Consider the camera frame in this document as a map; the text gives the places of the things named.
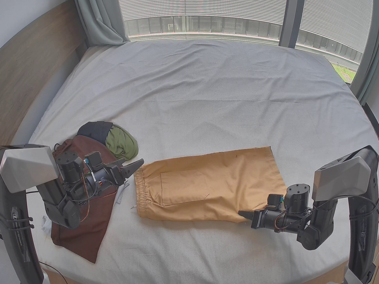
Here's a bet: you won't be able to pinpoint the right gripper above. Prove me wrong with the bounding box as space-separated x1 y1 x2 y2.
238 208 280 230

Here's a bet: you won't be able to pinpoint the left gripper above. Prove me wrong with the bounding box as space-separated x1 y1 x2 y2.
88 158 145 192

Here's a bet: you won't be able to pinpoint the tan shorts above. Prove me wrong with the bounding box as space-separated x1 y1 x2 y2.
134 146 287 223

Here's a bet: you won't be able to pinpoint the green garment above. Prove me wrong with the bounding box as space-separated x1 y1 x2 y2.
105 124 139 160

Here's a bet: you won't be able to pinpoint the white garment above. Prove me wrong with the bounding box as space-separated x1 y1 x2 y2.
115 180 130 205
41 216 53 234

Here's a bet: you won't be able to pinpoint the black garment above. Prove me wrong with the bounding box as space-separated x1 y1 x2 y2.
77 121 114 146

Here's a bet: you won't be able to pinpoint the brown garment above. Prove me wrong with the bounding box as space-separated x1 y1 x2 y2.
50 136 119 264

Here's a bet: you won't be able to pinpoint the grey-green curtain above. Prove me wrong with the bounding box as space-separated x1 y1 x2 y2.
72 0 131 46

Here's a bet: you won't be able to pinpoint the window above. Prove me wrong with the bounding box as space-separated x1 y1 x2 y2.
114 0 379 106

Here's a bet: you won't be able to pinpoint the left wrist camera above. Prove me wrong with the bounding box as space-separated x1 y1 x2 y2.
84 151 104 171

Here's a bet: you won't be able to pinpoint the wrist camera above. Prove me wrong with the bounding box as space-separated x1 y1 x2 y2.
84 151 104 171
267 193 285 212

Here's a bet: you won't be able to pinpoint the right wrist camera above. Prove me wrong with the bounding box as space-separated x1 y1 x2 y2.
267 193 285 212

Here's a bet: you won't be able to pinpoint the black cable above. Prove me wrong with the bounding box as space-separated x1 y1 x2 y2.
39 262 68 284

